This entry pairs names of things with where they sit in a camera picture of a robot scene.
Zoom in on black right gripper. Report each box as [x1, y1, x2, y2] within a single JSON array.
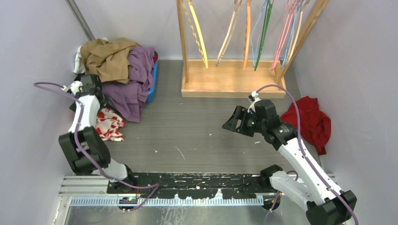
[[222, 106, 266, 137]]

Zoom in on red poppy print skirt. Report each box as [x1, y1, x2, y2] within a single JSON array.
[[95, 108, 126, 142]]

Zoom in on yellow hanger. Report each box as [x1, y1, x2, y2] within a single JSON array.
[[194, 10, 208, 69]]

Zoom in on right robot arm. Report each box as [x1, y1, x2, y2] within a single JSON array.
[[222, 99, 357, 225]]

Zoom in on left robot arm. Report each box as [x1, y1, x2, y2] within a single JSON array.
[[58, 74, 137, 194]]

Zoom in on wooden hanger rack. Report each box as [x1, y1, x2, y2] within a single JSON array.
[[176, 0, 328, 98]]

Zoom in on orange hanger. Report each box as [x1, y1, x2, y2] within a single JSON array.
[[242, 0, 251, 71]]

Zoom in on beige wooden hanger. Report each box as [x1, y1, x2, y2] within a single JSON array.
[[282, 0, 310, 68]]

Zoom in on wavy wooden hanger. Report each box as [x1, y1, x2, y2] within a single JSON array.
[[182, 0, 201, 51]]

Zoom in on light wooden hanger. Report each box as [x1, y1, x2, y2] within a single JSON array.
[[215, 0, 242, 66]]

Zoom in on green hanger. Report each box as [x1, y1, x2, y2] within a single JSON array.
[[254, 0, 274, 71]]

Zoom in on pink hanger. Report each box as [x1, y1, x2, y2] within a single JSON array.
[[271, 0, 299, 70]]

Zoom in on white garment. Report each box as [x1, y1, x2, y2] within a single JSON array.
[[73, 46, 85, 74]]

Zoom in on tan garment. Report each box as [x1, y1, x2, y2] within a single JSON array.
[[80, 38, 140, 84]]

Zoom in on purple garment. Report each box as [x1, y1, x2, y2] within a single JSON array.
[[102, 46, 158, 123]]

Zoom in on red garment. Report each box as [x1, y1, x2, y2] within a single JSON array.
[[296, 96, 332, 155]]

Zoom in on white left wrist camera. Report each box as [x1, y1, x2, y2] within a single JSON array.
[[61, 81, 83, 96]]

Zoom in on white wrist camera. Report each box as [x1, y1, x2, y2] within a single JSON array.
[[247, 91, 261, 114], [61, 81, 83, 96]]

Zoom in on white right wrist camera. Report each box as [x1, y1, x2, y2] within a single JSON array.
[[247, 91, 261, 114]]

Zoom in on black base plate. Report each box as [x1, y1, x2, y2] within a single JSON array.
[[107, 172, 282, 200]]

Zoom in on light blue wire hanger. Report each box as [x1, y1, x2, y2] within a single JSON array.
[[250, 0, 269, 68]]

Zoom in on aluminium rail frame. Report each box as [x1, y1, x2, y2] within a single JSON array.
[[46, 175, 347, 225]]

